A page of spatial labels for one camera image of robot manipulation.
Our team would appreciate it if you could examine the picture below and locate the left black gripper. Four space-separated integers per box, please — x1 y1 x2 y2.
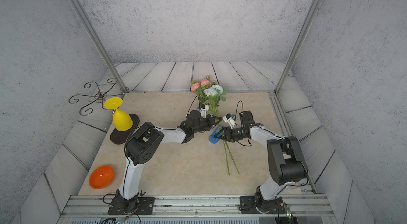
191 114 223 134

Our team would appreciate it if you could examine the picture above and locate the blue tape dispenser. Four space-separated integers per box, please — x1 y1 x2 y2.
208 126 223 145

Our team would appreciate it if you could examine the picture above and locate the artificial flower bouquet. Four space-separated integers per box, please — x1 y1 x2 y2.
191 76 240 175

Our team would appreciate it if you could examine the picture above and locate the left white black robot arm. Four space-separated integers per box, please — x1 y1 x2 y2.
117 110 222 202

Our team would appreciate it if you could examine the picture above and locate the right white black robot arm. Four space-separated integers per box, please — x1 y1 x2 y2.
214 111 308 208

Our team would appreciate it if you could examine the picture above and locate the clear plastic cup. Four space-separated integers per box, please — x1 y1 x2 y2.
284 182 300 189

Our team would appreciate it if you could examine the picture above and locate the yellow plastic goblet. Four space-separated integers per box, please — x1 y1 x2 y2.
104 97 133 131

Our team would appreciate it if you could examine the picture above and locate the black oval tray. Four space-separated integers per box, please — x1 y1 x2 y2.
110 114 140 145

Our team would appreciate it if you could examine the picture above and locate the orange plastic bowl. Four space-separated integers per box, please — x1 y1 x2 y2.
89 165 114 189

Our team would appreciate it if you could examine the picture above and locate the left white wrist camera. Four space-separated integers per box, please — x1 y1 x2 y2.
199 104 209 119

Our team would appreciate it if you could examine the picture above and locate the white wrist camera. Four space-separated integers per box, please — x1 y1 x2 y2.
223 113 236 129
199 104 209 119

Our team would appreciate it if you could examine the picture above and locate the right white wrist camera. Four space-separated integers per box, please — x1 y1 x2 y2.
223 113 236 129

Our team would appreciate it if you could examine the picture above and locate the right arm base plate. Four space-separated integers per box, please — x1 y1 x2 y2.
238 194 286 214

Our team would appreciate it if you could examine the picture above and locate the curly metal wire stand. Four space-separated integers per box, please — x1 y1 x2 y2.
68 77 129 117

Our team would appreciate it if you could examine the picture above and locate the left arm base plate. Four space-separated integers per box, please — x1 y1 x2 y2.
108 195 156 216

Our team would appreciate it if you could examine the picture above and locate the right aluminium corner post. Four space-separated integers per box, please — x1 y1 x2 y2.
275 0 322 95

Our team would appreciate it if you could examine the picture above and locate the aluminium corner post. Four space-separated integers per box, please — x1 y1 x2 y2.
275 0 322 95
68 0 129 93

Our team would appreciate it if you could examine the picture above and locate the aluminium rail front frame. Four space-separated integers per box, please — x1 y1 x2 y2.
58 194 337 224

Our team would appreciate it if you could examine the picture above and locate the left aluminium corner post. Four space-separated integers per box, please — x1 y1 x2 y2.
68 0 129 93

